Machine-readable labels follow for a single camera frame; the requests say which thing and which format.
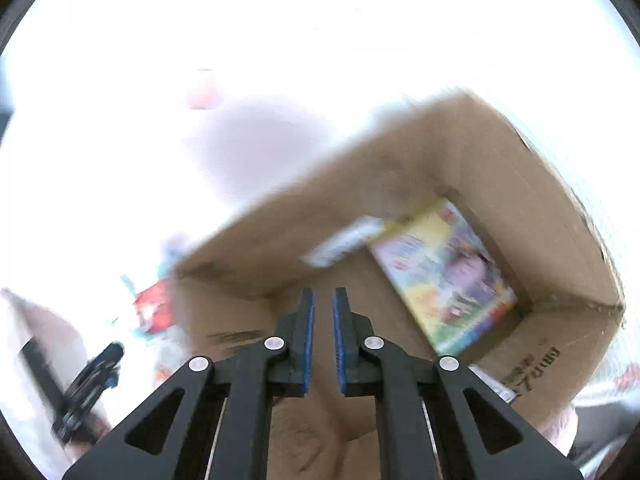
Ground colourful picture book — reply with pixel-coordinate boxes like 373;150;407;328
367;199;520;357

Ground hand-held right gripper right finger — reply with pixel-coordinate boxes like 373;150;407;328
332;287;585;480

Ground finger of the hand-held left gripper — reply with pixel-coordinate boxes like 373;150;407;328
51;342;126;446

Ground person's left forearm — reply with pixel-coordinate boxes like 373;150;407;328
0;287;113;463

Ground red packet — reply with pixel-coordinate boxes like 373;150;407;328
134;280;175;335

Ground white and blue packet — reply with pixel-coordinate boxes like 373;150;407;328
302;216;388;268

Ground brown cardboard box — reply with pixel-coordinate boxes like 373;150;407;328
170;89;628;480

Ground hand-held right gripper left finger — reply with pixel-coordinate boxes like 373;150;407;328
62;287;316;480

